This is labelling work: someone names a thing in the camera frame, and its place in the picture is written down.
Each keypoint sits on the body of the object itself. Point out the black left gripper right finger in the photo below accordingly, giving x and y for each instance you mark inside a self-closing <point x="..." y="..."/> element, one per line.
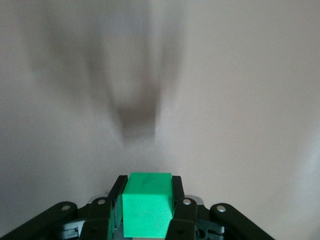
<point x="185" y="220"/>

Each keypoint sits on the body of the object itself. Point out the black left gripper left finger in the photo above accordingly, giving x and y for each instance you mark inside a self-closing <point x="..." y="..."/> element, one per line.
<point x="97" y="220"/>

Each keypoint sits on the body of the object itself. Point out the green cube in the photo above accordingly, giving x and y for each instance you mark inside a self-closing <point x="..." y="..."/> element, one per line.
<point x="147" y="210"/>

